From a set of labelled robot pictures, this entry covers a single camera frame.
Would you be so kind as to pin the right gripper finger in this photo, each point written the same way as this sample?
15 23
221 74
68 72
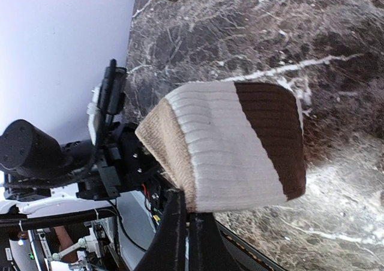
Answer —
207 250

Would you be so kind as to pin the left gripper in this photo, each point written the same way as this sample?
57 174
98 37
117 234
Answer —
123 165

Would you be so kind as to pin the cream brown sock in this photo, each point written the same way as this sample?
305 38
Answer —
229 145

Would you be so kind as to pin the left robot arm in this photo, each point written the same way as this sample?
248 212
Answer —
45 178

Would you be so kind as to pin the black front rail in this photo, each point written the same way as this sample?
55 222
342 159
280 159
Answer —
247 257

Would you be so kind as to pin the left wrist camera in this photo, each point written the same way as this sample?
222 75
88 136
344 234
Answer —
107 101

